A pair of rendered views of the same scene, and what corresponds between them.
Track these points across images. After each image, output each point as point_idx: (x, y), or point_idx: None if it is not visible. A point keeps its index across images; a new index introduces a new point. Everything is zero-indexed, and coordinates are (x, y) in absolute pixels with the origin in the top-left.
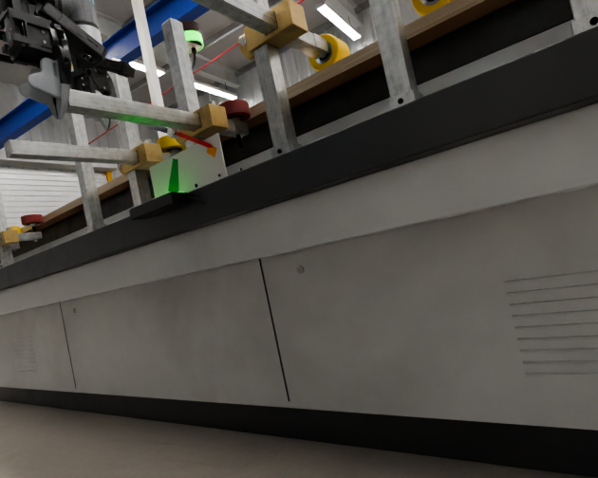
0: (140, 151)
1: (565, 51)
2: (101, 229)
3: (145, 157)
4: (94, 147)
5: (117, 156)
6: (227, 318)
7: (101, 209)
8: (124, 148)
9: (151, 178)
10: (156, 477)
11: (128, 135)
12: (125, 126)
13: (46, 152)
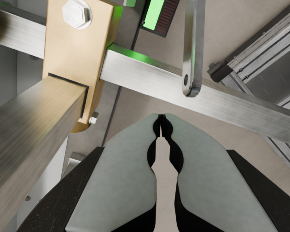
0: (111, 33)
1: None
2: (106, 133)
3: (121, 11)
4: (216, 88)
5: (165, 65)
6: None
7: (61, 176)
8: (77, 116)
9: (129, 5)
10: (137, 51)
11: (64, 107)
12: (53, 127)
13: None
